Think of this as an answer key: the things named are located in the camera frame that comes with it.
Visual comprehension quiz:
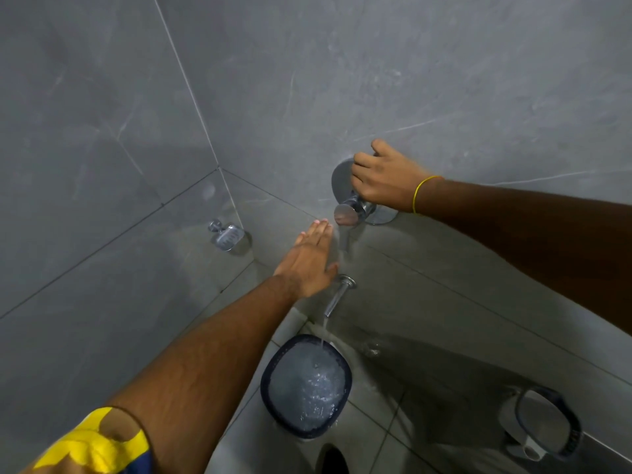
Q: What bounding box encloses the person's left forearm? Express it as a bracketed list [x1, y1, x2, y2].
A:
[106, 275, 300, 474]

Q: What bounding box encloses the chrome wall soap dish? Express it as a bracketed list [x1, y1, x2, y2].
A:
[207, 219, 246, 252]

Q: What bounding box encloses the yellow and blue sleeve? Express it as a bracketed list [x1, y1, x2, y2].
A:
[21, 406, 155, 474]

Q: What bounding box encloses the person's left hand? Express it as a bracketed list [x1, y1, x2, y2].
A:
[274, 219, 340, 299]

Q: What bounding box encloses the person's right hand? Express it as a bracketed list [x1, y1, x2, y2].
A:
[350, 139, 436, 214]

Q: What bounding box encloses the dark blue rimmed bucket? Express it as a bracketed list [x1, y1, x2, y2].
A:
[260, 334, 354, 440]

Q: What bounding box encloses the chrome wall mixer valve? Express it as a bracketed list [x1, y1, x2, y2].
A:
[330, 157, 399, 228]

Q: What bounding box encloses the yellow wrist band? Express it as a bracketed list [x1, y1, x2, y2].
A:
[412, 175, 443, 215]

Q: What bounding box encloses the white jug with blue rim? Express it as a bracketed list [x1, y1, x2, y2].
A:
[498, 386, 584, 463]

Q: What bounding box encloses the black slipper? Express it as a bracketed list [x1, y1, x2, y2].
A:
[315, 443, 350, 474]

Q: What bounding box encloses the chrome water spout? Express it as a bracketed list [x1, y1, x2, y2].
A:
[323, 274, 357, 319]

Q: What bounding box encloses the person's right forearm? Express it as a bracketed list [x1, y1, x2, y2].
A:
[414, 177, 632, 337]

